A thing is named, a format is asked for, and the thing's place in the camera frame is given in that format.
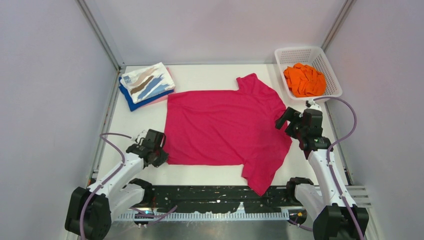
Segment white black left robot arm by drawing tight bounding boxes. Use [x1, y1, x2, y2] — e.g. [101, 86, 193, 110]
[64, 129, 169, 240]

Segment pink folded t shirt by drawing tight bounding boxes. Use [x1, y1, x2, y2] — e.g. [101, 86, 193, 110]
[138, 66, 176, 106]

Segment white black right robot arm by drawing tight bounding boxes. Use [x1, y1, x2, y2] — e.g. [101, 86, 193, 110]
[275, 106, 369, 240]

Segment aluminium corner post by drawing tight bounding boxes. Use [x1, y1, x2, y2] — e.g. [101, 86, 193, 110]
[321, 0, 357, 52]
[76, 0, 126, 73]

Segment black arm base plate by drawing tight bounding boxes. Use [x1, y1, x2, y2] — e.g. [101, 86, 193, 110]
[134, 185, 302, 214]

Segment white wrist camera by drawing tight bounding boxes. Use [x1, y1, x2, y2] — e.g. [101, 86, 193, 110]
[305, 99, 322, 112]
[131, 129, 148, 144]

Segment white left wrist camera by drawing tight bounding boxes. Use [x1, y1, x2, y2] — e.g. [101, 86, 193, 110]
[131, 129, 148, 144]

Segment magenta t shirt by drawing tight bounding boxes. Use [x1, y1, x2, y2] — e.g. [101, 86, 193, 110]
[164, 73, 292, 196]

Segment blue folded t shirt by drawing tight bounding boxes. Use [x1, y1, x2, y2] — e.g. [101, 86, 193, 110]
[118, 77, 175, 112]

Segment white plastic laundry basket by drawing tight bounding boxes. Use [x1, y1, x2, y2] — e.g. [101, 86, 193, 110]
[274, 46, 343, 102]

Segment orange t shirt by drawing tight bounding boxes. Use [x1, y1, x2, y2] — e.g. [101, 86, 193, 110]
[283, 63, 327, 98]

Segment white patterned folded t shirt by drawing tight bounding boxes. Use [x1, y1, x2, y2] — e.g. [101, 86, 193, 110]
[121, 62, 165, 104]

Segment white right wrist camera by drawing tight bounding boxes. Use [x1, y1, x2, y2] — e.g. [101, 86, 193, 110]
[305, 99, 322, 112]

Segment aluminium frame rail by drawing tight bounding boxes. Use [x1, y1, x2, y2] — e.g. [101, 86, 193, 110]
[70, 185, 373, 222]

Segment right aluminium corner post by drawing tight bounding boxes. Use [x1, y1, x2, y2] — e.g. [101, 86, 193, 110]
[321, 0, 357, 52]

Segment left aluminium corner post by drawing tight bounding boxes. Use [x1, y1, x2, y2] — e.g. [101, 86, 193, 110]
[76, 0, 126, 73]

